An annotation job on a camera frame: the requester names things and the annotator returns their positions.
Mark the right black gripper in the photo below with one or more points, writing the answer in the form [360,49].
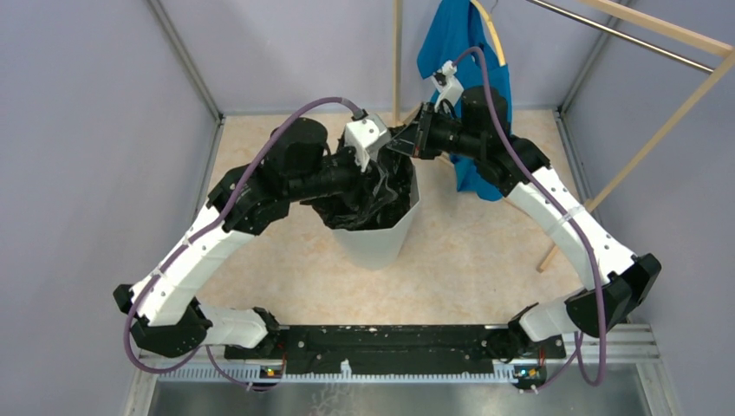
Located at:
[406,142]

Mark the black plastic trash bag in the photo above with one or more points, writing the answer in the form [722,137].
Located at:
[378,199]

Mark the white translucent trash bin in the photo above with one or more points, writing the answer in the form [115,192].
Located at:
[376,249]

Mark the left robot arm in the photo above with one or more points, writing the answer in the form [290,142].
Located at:
[164,315]

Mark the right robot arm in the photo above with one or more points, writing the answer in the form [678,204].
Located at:
[615,280]

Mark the blue t-shirt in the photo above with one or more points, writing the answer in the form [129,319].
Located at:
[456,27]

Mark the wooden clothes hanger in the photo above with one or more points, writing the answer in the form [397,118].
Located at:
[486,15]

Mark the wooden clothes rack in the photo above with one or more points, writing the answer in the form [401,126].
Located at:
[678,201]

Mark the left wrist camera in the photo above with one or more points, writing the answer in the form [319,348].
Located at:
[367,136]

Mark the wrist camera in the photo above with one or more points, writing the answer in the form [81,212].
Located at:
[367,136]
[448,87]

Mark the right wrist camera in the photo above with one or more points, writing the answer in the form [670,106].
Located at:
[448,87]

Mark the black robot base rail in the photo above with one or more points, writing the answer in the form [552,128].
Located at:
[410,354]

